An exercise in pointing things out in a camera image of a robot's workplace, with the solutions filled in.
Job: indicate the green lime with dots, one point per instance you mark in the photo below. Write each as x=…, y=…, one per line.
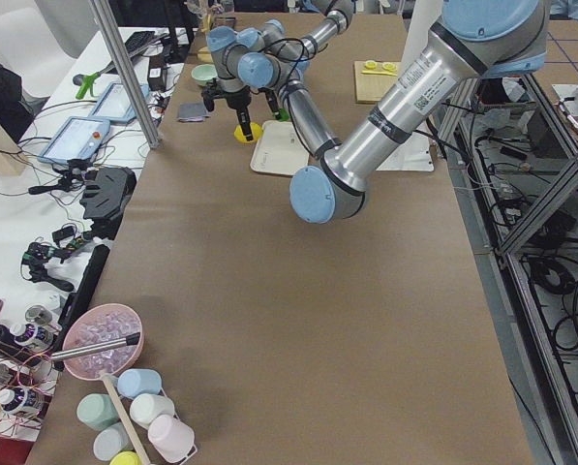
x=281, y=115

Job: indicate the cream rabbit tray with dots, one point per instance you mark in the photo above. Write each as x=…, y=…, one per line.
x=279, y=151

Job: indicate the blue cup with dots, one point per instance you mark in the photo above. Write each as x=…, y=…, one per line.
x=136, y=381

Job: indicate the mint green bowl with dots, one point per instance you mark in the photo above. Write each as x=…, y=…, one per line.
x=203, y=74

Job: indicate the teach pendant tablet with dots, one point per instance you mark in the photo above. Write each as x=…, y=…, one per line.
x=114, y=105
x=79, y=138

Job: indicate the yellow lemon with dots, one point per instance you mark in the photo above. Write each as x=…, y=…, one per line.
x=251, y=136

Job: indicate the green cup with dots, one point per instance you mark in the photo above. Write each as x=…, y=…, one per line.
x=96, y=411

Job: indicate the wooden stick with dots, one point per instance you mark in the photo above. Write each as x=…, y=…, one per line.
x=111, y=390

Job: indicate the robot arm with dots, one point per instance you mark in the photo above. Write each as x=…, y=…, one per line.
x=272, y=58
x=470, y=39

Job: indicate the yellow cup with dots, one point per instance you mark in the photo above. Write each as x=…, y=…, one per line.
x=126, y=457

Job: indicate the wooden cutting board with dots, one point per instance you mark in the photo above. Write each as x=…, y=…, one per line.
x=372, y=79

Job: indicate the grey folded cloth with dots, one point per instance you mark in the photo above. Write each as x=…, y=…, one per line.
x=192, y=112

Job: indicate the grey cup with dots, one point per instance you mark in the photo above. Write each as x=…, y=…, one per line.
x=111, y=441

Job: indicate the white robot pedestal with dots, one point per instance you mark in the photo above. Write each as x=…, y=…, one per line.
x=414, y=154

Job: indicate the aluminium frame post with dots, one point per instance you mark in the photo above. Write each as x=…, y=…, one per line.
x=107, y=24

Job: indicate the wooden mug tree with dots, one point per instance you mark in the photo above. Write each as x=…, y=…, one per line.
x=205, y=13

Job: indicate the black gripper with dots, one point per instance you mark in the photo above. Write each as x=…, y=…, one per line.
x=235, y=100
x=271, y=101

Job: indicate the pink cup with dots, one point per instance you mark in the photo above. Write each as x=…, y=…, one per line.
x=173, y=439

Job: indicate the white cup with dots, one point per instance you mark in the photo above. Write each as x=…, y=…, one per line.
x=146, y=407

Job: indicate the pink bowl with ice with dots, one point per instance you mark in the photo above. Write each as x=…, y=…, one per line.
x=102, y=324

